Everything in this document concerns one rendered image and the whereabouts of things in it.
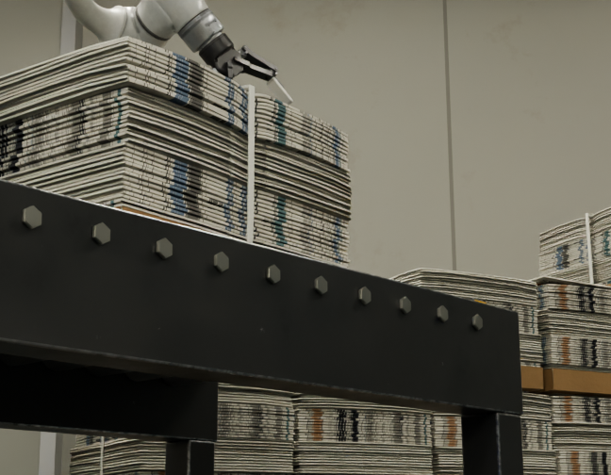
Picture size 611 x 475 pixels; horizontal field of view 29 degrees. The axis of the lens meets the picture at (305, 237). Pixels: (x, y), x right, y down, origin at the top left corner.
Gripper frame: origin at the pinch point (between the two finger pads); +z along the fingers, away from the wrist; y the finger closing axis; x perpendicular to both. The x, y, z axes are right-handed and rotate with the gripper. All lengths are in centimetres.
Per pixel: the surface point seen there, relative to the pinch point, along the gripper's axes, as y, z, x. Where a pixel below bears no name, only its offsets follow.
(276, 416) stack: -65, 43, -22
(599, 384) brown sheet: -4, 86, -30
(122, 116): -109, -5, -99
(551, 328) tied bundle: -6, 70, -31
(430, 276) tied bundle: -22, 45, -29
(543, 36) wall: 228, 40, 87
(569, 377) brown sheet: -10, 80, -30
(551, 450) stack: -23, 87, -26
